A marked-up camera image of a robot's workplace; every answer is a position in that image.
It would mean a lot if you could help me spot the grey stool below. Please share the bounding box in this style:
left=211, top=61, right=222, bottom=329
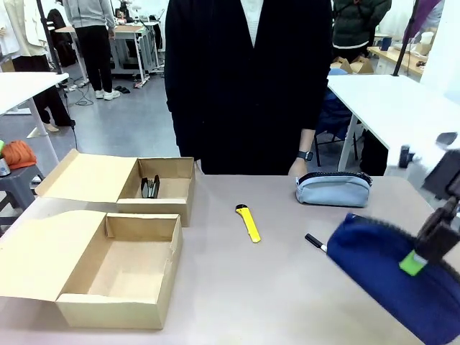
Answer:
left=0, top=165, right=46, bottom=216

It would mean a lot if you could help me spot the black stapler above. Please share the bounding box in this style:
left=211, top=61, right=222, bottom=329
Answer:
left=140, top=174, right=161, bottom=200

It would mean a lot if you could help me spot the black marker pen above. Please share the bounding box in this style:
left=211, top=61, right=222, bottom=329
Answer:
left=304, top=233, right=328, bottom=253

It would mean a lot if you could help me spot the person in dark puffer jacket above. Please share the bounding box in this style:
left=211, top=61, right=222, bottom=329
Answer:
left=332, top=0, right=392, bottom=63

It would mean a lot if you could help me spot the white table with white legs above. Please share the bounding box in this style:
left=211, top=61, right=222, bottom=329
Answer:
left=0, top=71, right=70, bottom=165

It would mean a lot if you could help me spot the wood-topped background desk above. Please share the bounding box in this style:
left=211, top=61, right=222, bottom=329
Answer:
left=55, top=20, right=163, bottom=88

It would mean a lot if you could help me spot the black bag under table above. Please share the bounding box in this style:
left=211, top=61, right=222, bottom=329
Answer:
left=358, top=131, right=390, bottom=177

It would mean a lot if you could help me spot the orange cloth bundle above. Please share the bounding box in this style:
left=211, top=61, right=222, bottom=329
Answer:
left=1, top=139, right=37, bottom=170

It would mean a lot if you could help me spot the person in black cardigan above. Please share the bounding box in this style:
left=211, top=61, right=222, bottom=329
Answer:
left=164, top=0, right=334, bottom=176

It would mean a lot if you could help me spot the brown cardboard carton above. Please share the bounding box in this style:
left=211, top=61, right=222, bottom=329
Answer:
left=329, top=55, right=375, bottom=75

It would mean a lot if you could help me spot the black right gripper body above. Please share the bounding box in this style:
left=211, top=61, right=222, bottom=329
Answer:
left=422, top=149, right=460, bottom=201

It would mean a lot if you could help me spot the large cardboard box with lid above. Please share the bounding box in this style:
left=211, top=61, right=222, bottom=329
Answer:
left=0, top=210, right=183, bottom=331

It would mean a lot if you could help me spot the light wooden workbench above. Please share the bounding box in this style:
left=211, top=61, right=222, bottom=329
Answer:
left=367, top=45, right=434, bottom=83

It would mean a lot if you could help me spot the black tripod pole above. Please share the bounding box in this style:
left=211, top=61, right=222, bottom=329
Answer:
left=35, top=0, right=78, bottom=154

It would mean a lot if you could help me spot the person's left forearm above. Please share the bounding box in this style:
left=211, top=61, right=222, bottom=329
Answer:
left=298, top=128, right=317, bottom=153

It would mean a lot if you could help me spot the grey pencil case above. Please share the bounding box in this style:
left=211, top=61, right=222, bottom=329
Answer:
left=295, top=171, right=373, bottom=208

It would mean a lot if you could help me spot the person's left hand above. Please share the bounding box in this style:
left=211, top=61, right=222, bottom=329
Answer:
left=288, top=158, right=309, bottom=178

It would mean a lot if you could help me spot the small cardboard box with lid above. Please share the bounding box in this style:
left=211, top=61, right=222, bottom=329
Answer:
left=34, top=148, right=196, bottom=228

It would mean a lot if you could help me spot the yellow utility knife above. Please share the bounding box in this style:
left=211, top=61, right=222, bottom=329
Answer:
left=235, top=203, right=262, bottom=244

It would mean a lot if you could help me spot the thin black stand pole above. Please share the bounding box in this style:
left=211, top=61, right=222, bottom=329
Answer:
left=392, top=0, right=420, bottom=78

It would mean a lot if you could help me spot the person in grey hoodie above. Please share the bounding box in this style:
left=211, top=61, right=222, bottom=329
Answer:
left=63, top=0, right=121, bottom=101

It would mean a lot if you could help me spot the person in cream jacket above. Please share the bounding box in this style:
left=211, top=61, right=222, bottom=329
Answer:
left=0, top=0, right=75, bottom=133

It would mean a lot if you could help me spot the blue CAMPUS pencil case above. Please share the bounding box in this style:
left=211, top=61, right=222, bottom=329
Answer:
left=326, top=212, right=460, bottom=345

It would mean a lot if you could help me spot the long white table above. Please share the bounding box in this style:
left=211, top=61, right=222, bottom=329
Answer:
left=326, top=73, right=460, bottom=177

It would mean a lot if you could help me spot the person in purple top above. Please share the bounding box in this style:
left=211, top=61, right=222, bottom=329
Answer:
left=404, top=0, right=445, bottom=41

